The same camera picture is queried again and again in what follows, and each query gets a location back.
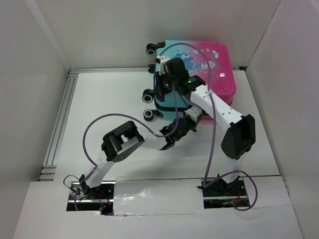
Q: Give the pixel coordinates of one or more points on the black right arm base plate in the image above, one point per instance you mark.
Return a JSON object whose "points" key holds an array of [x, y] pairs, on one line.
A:
{"points": [[216, 196]]}

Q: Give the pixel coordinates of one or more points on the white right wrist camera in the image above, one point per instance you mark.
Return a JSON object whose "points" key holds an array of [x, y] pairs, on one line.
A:
{"points": [[161, 65]]}

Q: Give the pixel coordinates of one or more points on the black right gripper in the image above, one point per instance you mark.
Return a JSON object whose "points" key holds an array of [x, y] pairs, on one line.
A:
{"points": [[159, 84]]}

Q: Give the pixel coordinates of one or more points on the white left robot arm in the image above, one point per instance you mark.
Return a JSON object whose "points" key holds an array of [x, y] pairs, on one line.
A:
{"points": [[121, 142]]}

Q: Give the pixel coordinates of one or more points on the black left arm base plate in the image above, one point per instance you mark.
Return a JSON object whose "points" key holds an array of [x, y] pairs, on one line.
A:
{"points": [[101, 201]]}

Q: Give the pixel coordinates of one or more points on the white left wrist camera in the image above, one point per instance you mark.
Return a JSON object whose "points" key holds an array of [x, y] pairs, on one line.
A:
{"points": [[193, 114]]}

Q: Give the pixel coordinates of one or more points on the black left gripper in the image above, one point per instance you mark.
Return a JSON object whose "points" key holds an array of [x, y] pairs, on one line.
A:
{"points": [[195, 124]]}

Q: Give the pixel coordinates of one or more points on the pink hard-shell suitcase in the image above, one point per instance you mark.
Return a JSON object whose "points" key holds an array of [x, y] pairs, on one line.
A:
{"points": [[207, 59]]}

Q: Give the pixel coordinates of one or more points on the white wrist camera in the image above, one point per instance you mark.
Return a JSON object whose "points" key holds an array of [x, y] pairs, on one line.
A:
{"points": [[193, 114], [161, 65]]}

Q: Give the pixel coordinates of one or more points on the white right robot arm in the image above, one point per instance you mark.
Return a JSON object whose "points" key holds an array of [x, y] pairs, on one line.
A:
{"points": [[239, 129]]}

